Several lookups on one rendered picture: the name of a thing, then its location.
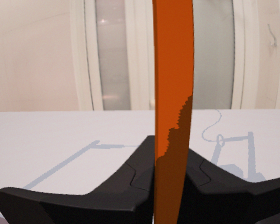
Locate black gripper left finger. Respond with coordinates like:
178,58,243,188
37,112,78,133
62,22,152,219
0,134,155,224

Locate orange handle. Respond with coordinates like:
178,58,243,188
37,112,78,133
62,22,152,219
152,0,195,224

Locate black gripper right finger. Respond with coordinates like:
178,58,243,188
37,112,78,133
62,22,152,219
177,147,280,224

